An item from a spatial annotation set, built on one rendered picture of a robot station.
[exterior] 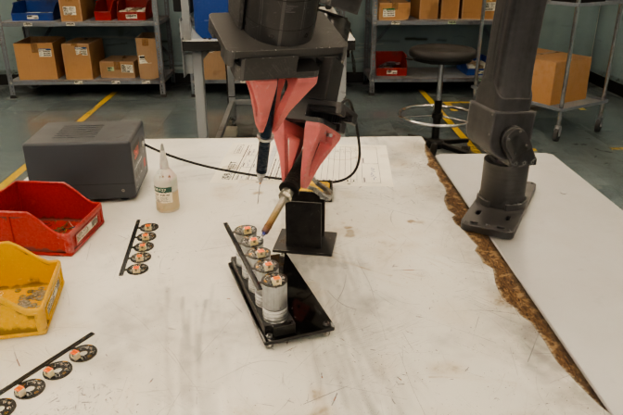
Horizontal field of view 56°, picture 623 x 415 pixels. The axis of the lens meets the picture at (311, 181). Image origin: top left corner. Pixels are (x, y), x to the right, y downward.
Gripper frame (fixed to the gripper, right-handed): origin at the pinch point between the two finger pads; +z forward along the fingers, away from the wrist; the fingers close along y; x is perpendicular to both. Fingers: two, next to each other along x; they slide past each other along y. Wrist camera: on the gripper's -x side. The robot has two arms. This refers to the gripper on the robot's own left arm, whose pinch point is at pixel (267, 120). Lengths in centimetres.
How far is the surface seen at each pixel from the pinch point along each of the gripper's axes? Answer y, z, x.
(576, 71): -274, 127, -191
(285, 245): -6.5, 23.5, -5.0
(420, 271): -19.2, 19.6, 5.9
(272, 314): 1.2, 15.0, 10.5
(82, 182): 16.3, 29.3, -28.4
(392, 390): -6.3, 14.2, 21.2
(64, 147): 18.1, 24.5, -30.7
